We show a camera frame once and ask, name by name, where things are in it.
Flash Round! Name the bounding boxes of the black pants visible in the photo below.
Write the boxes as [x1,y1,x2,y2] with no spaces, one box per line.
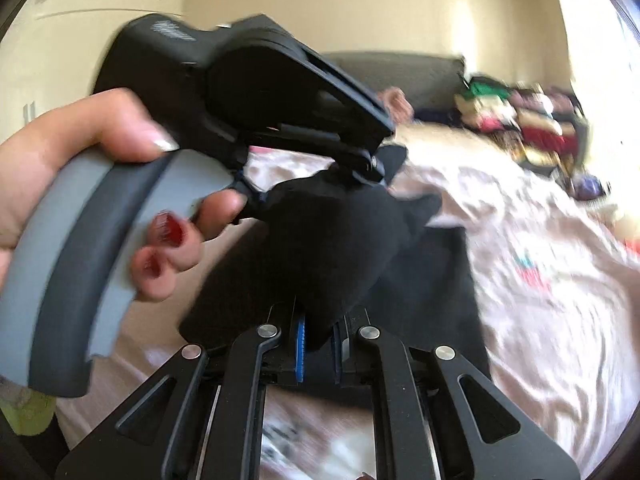
[179,166,489,389]

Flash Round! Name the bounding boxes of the dusty pink fluffy garment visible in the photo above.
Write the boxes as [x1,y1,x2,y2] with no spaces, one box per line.
[378,87,414,126]

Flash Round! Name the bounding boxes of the lime green sleeve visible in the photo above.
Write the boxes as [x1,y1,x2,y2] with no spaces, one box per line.
[0,378,56,437]

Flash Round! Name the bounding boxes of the white wardrobe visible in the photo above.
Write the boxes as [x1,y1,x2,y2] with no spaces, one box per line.
[1,0,183,139]

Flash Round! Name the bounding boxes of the grey bed headboard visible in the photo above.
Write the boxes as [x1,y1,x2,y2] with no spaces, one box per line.
[324,51,465,110]

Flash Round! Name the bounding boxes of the purple clothes pile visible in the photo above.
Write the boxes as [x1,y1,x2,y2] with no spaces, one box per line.
[570,174,611,202]

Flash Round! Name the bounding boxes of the stack of folded clothes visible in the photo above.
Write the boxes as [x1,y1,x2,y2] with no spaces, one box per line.
[454,74,590,178]

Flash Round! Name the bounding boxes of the lilac strawberry duvet cover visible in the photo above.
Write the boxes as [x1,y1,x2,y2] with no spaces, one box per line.
[56,148,639,479]

